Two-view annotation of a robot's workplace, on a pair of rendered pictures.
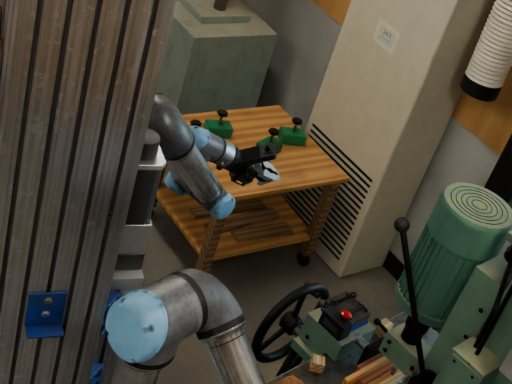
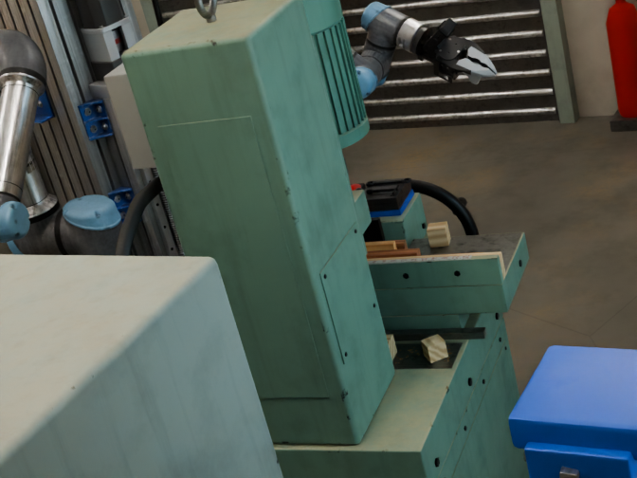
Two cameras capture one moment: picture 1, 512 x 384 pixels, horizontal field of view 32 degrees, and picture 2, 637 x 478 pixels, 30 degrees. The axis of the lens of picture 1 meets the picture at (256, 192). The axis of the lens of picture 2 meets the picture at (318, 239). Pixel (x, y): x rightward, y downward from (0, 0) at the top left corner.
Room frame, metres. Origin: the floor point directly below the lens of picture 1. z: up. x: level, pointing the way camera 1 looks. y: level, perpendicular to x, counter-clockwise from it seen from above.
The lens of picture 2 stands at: (1.23, -2.51, 1.92)
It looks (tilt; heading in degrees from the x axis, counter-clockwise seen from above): 24 degrees down; 78
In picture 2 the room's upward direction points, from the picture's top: 15 degrees counter-clockwise
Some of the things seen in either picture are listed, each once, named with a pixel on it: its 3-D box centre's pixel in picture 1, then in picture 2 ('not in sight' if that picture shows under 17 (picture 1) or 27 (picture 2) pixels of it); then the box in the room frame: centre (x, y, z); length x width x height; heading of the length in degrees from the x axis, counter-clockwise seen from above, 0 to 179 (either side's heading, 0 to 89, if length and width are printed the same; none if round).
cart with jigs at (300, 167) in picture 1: (241, 186); not in sight; (3.22, 0.07, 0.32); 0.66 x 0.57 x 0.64; 133
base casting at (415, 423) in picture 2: not in sight; (356, 376); (1.63, -0.58, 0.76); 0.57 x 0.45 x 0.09; 52
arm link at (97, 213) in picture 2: not in sight; (93, 228); (1.27, 0.05, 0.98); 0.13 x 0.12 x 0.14; 147
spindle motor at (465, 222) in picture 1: (452, 256); (303, 61); (1.71, -0.48, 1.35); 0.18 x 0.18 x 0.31
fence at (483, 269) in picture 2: not in sight; (348, 277); (1.68, -0.51, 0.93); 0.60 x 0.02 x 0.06; 142
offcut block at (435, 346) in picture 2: not in sight; (434, 348); (1.76, -0.69, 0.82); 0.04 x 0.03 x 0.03; 1
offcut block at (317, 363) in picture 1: (317, 363); not in sight; (1.68, -0.29, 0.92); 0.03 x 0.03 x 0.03; 5
